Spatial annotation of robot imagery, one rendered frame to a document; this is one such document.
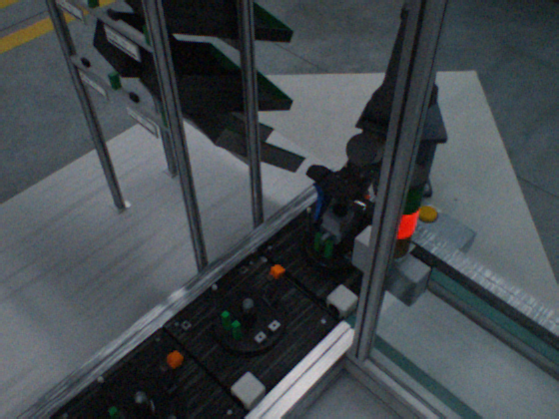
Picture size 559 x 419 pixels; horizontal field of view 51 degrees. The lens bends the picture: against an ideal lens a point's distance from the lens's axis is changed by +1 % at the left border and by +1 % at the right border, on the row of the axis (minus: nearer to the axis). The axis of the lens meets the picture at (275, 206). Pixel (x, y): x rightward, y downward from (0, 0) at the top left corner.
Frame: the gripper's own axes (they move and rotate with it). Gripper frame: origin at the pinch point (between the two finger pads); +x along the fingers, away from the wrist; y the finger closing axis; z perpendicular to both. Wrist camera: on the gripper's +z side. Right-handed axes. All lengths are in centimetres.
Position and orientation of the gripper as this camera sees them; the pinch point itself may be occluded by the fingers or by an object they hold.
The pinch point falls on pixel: (336, 215)
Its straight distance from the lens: 116.4
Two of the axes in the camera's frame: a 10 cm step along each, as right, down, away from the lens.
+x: -4.4, 8.5, 2.7
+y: 7.2, 5.2, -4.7
